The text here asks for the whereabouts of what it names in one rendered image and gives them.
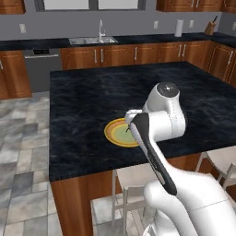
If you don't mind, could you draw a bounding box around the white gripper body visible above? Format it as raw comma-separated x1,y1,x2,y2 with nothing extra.
124,108,145,125

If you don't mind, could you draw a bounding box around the yellow orange green plate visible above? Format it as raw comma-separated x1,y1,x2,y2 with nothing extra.
103,117,141,148

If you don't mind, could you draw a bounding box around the wooden island counter base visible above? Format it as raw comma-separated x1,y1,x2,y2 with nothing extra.
50,151,236,236

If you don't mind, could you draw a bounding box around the white stool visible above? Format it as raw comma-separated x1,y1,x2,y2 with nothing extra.
111,163,161,236
195,145,236,192

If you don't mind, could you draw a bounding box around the long wooden base cupboard run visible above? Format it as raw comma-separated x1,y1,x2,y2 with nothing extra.
59,40,214,72

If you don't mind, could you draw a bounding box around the steel sink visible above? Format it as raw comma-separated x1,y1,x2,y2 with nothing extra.
67,36,119,46

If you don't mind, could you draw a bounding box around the steel tap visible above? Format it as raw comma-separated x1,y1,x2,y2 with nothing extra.
98,19,107,43

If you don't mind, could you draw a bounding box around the white paper towel roll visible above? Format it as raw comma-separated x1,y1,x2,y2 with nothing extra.
173,18,184,38

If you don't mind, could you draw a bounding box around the grey dishwasher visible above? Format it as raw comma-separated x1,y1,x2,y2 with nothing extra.
22,48,64,94

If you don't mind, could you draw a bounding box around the corner wooden base cupboard run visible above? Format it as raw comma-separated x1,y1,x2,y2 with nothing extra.
207,41,236,89

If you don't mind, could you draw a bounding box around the wooden knife block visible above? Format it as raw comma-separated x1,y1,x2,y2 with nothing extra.
204,16,218,36

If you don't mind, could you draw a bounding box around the grey framed window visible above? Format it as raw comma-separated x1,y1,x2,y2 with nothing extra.
33,0,148,13

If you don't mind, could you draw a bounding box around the narrow wooden base cupboard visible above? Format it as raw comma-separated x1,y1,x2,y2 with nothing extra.
0,50,33,100

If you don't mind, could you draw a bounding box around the wide wooden wall cupboard run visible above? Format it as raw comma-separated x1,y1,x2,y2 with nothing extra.
155,0,236,14

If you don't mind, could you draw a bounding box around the small wooden wall cupboard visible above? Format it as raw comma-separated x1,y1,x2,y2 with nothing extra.
0,0,27,16

